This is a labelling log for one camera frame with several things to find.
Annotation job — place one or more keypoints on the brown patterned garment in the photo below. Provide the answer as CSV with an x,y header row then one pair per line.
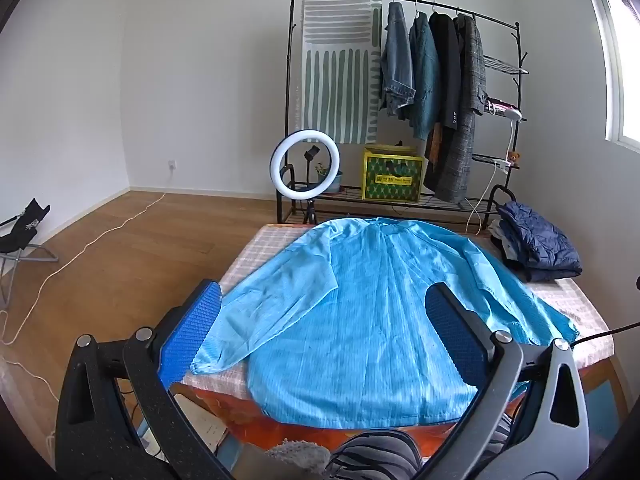
x,y
434,145

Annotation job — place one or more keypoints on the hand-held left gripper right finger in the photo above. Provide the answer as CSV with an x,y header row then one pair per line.
x,y
457,335

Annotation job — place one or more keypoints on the light blue striped coat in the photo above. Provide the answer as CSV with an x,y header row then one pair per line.
x,y
350,320

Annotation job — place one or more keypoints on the grey fluffy cloth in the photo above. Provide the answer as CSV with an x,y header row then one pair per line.
x,y
300,460

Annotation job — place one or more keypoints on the black folding chair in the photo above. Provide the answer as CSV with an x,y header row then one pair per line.
x,y
25,230

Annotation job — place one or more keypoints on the grey plaid coat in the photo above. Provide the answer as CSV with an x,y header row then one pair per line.
x,y
460,160

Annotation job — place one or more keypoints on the black phone holder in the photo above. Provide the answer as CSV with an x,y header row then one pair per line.
x,y
312,152

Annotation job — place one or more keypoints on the white power strip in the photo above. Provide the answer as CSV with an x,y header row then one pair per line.
x,y
500,163

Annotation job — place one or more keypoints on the small teddy toy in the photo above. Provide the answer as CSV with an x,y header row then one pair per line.
x,y
513,157

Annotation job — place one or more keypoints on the white handheld appliance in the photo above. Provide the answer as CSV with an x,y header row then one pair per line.
x,y
514,116

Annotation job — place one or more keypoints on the green striped white cloth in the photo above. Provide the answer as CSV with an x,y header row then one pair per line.
x,y
340,70

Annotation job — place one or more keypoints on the blue framed board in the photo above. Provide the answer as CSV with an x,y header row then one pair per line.
x,y
600,410

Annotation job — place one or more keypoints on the black metal clothes rack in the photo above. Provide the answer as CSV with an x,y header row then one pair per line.
x,y
350,199

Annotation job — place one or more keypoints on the black coat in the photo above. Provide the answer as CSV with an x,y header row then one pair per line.
x,y
447,60

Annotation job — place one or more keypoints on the yellow patterned crate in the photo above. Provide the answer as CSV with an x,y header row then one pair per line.
x,y
395,180

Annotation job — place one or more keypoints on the person's striped pants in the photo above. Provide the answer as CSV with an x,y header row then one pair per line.
x,y
370,460

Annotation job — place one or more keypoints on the navy puffer jacket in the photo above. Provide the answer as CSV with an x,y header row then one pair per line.
x,y
540,240

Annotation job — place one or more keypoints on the folded grey white clothes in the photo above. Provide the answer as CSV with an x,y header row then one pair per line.
x,y
500,232

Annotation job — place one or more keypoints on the blue denim jacket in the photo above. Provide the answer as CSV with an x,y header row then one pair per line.
x,y
397,60

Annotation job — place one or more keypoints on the teal jacket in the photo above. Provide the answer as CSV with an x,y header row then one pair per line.
x,y
425,75

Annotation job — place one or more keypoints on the window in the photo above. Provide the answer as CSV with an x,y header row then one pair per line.
x,y
625,85

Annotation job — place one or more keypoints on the small potted plant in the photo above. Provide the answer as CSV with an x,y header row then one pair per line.
x,y
332,182

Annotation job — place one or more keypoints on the white cardboard box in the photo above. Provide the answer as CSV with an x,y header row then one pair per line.
x,y
205,425

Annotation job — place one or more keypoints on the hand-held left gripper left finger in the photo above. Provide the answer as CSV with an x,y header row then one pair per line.
x,y
192,330

